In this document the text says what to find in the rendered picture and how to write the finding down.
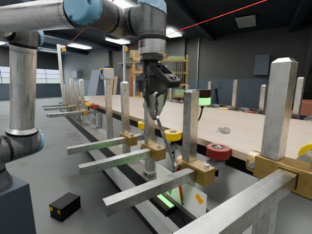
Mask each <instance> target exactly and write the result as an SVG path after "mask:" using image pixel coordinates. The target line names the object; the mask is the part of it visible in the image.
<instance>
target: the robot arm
mask: <svg viewBox="0 0 312 234"><path fill-rule="evenodd" d="M137 3H138V5H137V6H130V7H126V8H121V7H119V6H118V5H116V4H115V3H113V2H111V1H109V0H36V1H31V2H25V3H19V4H14V5H8V6H0V39H3V40H8V44H9V70H10V125H9V126H8V127H6V129H5V135H0V193H1V192H3V191H5V190H6V189H8V188H9V187H11V186H12V184H13V178H12V177H11V175H10V174H9V173H8V171H7V170H6V165H5V164H6V163H9V162H11V161H14V160H17V159H20V158H23V157H26V156H29V155H33V154H35V153H37V152H39V151H41V150H42V149H43V147H44V143H45V138H44V135H43V134H42V131H41V130H40V129H38V127H37V126H36V125H35V99H36V73H37V51H38V46H41V45H42V44H43V43H44V33H43V31H44V30H60V29H95V30H98V31H101V32H103V33H104V34H105V35H106V36H107V37H108V38H110V39H115V40H118V39H124V38H132V37H138V41H139V43H138V45H139V55H140V56H142V58H141V59H140V63H142V64H143V72H142V73H141V74H143V75H140V76H136V91H139V92H143V98H144V100H145V102H144V103H143V108H144V109H145V110H146V111H148V113H149V115H150V117H151V118H152V120H156V116H160V114H161V112H162V110H163V107H164V105H165V102H166V99H167V96H168V90H167V88H176V87H179V86H180V84H181V80H180V79H179V78H178V77H177V76H176V75H175V74H174V73H172V72H171V71H170V70H169V69H168V68H167V67H166V66H165V65H164V64H162V63H159V61H163V57H164V56H165V55H166V44H167V41H166V16H167V11H166V3H165V1H164V0H138V1H137ZM154 92H158V93H156V95H155V97H154V96H153V95H152V94H154Z"/></svg>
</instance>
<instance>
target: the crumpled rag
mask: <svg viewBox="0 0 312 234"><path fill-rule="evenodd" d="M215 132H220V133H229V132H231V130H230V129H229V128H228V127H224V128H220V127H219V128H218V129H217V130H215Z"/></svg>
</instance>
